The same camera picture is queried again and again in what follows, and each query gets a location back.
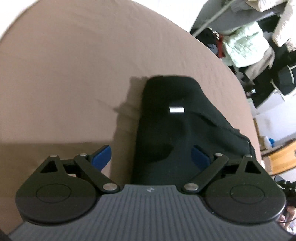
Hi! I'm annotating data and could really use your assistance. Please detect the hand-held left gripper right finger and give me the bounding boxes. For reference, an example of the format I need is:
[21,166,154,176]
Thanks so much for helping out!
[181,145,271,194]

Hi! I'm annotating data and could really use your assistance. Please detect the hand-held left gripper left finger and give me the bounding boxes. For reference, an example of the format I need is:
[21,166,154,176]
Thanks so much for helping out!
[30,145,121,194]

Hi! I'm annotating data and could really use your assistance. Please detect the black drawstring pants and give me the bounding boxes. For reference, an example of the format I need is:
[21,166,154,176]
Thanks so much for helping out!
[131,75,256,186]

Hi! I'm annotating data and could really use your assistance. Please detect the pile of dark clothes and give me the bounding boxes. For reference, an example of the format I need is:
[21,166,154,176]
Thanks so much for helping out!
[199,27,226,59]

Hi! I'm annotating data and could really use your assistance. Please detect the wooden cabinet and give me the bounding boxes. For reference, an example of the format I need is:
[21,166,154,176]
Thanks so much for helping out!
[269,145,296,176]

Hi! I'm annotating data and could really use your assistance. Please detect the blue white bottle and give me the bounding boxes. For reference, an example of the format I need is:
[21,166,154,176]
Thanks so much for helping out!
[264,136,275,149]

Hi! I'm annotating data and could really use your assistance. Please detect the black backpack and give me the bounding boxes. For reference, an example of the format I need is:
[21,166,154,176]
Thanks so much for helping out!
[252,46,296,107]

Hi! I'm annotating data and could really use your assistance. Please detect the beige garment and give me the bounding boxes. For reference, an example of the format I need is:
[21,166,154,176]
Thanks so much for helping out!
[240,47,275,80]

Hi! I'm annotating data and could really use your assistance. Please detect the light green jacket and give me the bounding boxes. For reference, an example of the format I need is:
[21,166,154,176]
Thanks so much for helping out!
[222,21,270,68]

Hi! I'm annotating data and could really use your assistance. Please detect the beige cord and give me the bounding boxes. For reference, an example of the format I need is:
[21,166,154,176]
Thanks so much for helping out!
[194,0,234,35]

